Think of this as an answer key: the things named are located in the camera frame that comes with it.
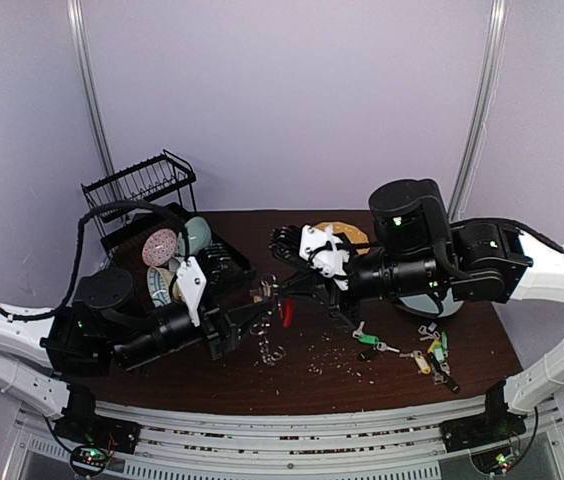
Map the blue patterned bowl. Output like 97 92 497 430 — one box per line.
146 266 182 307

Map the green ceramic bowl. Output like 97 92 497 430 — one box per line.
185 216 212 256

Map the yellow dotted plate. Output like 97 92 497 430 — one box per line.
314 221 369 251

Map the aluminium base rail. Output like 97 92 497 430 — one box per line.
4 392 564 480

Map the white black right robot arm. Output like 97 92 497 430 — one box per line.
269 179 564 452

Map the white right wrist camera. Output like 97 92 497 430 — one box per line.
298 223 351 291

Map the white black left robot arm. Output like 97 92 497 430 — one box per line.
0 246 277 453

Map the light blue bowl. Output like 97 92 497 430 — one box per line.
168 257 181 274

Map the green key tag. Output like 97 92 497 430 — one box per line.
432 332 448 365
352 321 400 354

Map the right aluminium frame post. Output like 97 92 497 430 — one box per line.
448 0 509 222

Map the red handled key ring holder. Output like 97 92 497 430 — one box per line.
249 273 287 367

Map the light blue flower plate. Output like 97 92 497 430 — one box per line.
400 294 464 319

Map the aluminium frame post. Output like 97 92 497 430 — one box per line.
67 0 115 176
448 0 509 222

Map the pink patterned bowl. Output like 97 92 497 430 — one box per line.
142 228 178 267

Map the black wire dish rack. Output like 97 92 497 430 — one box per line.
80 148 256 301

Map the left aluminium frame post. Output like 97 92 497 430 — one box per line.
67 0 115 176

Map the black key tag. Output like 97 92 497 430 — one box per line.
358 349 378 362

